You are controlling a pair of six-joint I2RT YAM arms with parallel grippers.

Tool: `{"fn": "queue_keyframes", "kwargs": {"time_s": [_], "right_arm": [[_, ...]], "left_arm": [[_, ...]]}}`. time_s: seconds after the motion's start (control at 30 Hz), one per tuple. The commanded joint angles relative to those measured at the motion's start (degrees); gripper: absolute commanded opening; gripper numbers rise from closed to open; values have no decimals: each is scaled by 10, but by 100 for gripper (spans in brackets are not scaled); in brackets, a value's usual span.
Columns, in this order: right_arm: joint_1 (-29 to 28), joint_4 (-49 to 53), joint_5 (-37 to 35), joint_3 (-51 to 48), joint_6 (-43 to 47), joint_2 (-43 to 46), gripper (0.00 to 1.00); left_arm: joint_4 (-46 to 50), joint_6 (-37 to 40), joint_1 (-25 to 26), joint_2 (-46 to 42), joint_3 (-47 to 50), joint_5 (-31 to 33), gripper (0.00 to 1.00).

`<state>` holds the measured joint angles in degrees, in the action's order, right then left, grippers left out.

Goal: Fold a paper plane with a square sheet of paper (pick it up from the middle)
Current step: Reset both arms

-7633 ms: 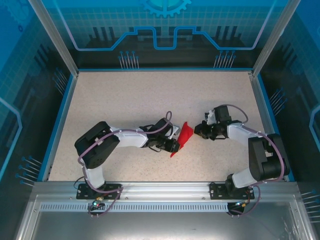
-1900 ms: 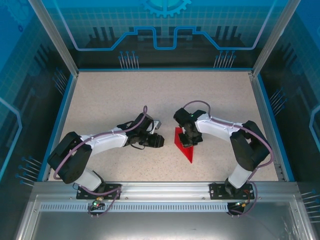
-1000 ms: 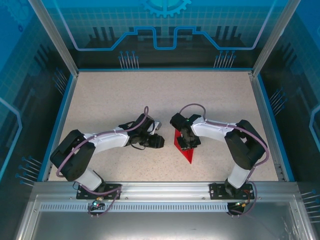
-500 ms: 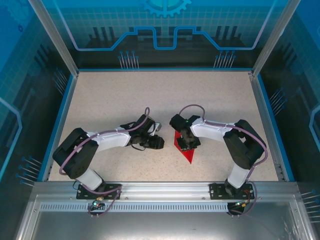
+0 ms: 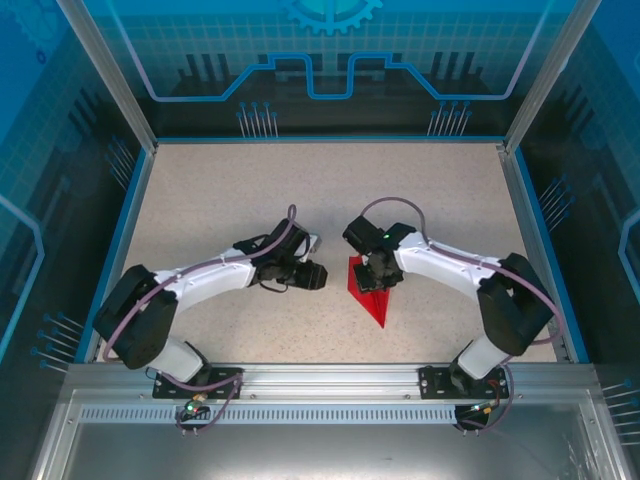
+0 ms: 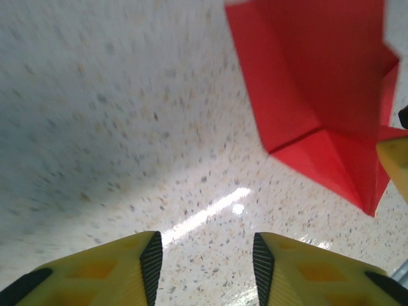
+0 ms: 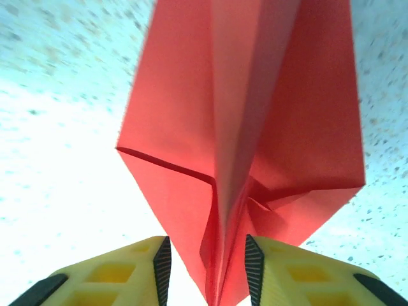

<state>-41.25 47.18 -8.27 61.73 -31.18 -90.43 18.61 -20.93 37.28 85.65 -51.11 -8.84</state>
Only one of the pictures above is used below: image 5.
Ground red paper sheet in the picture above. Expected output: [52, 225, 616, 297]
[346, 254, 391, 330]

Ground blue table edge strip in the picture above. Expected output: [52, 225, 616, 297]
[74, 147, 154, 364]
[513, 147, 591, 364]

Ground steel cabinet top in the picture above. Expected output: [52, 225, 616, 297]
[27, 389, 624, 480]

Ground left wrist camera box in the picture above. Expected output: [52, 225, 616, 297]
[302, 233, 322, 265]

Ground aluminium mounting rail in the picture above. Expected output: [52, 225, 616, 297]
[64, 363, 599, 401]

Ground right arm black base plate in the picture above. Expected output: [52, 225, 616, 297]
[418, 364, 511, 401]

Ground slotted grey cable duct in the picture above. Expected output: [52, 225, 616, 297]
[78, 405, 461, 426]

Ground aluminium side rail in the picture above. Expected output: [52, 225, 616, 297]
[497, 142, 576, 364]

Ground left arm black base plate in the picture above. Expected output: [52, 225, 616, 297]
[152, 366, 245, 401]

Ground aluminium frame post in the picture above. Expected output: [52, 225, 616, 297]
[503, 0, 602, 154]
[53, 0, 160, 154]

